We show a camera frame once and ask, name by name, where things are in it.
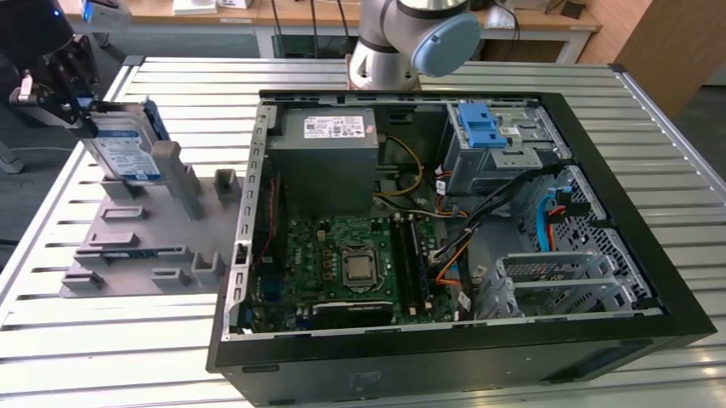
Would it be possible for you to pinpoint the white stand foot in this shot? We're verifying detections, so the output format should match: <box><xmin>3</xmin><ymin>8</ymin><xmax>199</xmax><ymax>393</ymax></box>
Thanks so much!
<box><xmin>0</xmin><ymin>139</ymin><xmax>26</xmax><ymax>174</ymax></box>

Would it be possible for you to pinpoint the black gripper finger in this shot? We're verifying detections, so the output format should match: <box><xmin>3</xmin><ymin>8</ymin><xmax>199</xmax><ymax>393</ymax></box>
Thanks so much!
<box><xmin>34</xmin><ymin>34</ymin><xmax>103</xmax><ymax>105</ymax></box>
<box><xmin>8</xmin><ymin>74</ymin><xmax>96</xmax><ymax>140</ymax></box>

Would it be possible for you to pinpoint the black graphics card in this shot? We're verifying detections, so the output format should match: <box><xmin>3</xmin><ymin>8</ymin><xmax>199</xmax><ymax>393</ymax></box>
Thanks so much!
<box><xmin>310</xmin><ymin>300</ymin><xmax>397</xmax><ymax>329</ymax></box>

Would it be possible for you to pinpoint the hard disk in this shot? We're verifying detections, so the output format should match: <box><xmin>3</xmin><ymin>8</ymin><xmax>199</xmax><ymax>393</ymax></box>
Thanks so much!
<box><xmin>76</xmin><ymin>96</ymin><xmax>171</xmax><ymax>186</ymax></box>

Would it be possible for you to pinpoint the green motherboard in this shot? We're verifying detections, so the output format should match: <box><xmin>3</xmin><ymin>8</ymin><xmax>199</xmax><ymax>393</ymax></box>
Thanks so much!
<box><xmin>249</xmin><ymin>214</ymin><xmax>473</xmax><ymax>332</ymax></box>

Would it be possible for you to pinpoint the blue plastic drive latch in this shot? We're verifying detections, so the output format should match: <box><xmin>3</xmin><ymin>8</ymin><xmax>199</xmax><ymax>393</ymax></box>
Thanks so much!
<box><xmin>458</xmin><ymin>101</ymin><xmax>503</xmax><ymax>149</ymax></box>

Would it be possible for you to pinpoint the blue data wire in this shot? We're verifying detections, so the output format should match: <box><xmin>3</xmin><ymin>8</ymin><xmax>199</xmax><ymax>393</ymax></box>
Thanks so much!
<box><xmin>533</xmin><ymin>186</ymin><xmax>571</xmax><ymax>255</ymax></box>

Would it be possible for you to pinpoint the plain white box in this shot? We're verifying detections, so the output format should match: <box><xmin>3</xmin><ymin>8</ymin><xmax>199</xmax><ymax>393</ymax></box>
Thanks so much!
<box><xmin>172</xmin><ymin>0</ymin><xmax>218</xmax><ymax>16</ymax></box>

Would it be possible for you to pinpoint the orange wire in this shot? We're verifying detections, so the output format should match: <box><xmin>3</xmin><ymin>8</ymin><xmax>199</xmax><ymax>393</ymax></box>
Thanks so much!
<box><xmin>435</xmin><ymin>258</ymin><xmax>475</xmax><ymax>294</ymax></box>

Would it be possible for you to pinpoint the black cable bundle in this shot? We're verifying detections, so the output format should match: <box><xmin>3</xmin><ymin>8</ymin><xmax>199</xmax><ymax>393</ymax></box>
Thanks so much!
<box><xmin>435</xmin><ymin>163</ymin><xmax>574</xmax><ymax>273</ymax></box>

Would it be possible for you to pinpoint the grey parts rack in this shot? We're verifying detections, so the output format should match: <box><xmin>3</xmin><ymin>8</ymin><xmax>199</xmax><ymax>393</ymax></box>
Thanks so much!
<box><xmin>59</xmin><ymin>142</ymin><xmax>246</xmax><ymax>301</ymax></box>

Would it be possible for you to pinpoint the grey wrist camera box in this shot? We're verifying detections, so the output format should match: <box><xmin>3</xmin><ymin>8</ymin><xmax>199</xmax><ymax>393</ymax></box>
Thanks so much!
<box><xmin>83</xmin><ymin>0</ymin><xmax>132</xmax><ymax>33</ymax></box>

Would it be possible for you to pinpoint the metal optical drive cage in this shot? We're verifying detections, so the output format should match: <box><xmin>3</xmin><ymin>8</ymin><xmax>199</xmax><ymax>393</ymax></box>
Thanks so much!
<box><xmin>442</xmin><ymin>101</ymin><xmax>574</xmax><ymax>196</ymax></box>

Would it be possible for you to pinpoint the RAM stick with blue label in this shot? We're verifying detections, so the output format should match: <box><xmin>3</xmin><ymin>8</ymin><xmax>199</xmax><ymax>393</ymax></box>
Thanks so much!
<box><xmin>76</xmin><ymin>249</ymin><xmax>163</xmax><ymax>261</ymax></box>

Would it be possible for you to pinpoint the grey power supply unit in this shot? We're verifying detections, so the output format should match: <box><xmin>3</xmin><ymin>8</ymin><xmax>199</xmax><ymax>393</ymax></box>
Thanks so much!
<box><xmin>266</xmin><ymin>106</ymin><xmax>381</xmax><ymax>218</ymax></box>

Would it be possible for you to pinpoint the wooden cabinet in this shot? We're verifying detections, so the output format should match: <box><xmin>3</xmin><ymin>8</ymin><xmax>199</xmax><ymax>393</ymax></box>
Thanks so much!
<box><xmin>578</xmin><ymin>0</ymin><xmax>726</xmax><ymax>118</ymax></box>

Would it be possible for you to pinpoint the thin red wire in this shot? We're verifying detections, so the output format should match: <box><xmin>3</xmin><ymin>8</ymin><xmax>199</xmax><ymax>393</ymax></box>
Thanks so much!
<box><xmin>258</xmin><ymin>172</ymin><xmax>283</xmax><ymax>263</ymax></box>

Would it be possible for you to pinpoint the yellow wire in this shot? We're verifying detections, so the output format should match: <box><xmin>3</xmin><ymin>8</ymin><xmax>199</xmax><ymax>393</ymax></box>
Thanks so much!
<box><xmin>373</xmin><ymin>134</ymin><xmax>426</xmax><ymax>199</ymax></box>

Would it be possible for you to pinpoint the long wooden desk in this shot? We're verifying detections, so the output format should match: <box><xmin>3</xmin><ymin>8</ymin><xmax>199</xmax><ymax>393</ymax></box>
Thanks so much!
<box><xmin>56</xmin><ymin>0</ymin><xmax>602</xmax><ymax>65</ymax></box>

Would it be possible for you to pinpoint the CPU socket with metal cover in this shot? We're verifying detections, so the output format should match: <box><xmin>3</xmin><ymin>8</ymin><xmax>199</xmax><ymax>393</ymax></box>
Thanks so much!
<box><xmin>337</xmin><ymin>244</ymin><xmax>383</xmax><ymax>295</ymax></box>

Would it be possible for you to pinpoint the metal disk bay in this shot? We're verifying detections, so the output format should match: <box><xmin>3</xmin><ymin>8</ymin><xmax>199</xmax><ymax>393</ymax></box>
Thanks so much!
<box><xmin>474</xmin><ymin>250</ymin><xmax>654</xmax><ymax>320</ymax></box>

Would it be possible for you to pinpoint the dark brown box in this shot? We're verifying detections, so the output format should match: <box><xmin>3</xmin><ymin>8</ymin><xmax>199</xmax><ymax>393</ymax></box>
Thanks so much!
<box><xmin>547</xmin><ymin>0</ymin><xmax>586</xmax><ymax>20</ymax></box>

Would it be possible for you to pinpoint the silver CPU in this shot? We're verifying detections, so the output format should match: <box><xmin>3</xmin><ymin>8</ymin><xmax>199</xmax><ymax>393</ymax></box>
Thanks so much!
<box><xmin>343</xmin><ymin>253</ymin><xmax>378</xmax><ymax>286</ymax></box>

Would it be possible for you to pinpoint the black open PC case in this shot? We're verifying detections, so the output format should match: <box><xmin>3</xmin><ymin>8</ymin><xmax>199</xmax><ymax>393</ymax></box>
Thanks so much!
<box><xmin>204</xmin><ymin>88</ymin><xmax>717</xmax><ymax>405</ymax></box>

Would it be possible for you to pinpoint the black RAM slot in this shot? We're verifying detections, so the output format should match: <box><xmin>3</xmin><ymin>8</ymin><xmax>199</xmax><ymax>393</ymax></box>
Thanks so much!
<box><xmin>401</xmin><ymin>214</ymin><xmax>427</xmax><ymax>314</ymax></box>
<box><xmin>390</xmin><ymin>214</ymin><xmax>419</xmax><ymax>315</ymax></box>

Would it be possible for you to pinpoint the power wire with black plug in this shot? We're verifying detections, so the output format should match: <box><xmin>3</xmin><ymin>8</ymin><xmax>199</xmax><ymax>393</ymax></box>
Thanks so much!
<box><xmin>553</xmin><ymin>189</ymin><xmax>612</xmax><ymax>226</ymax></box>

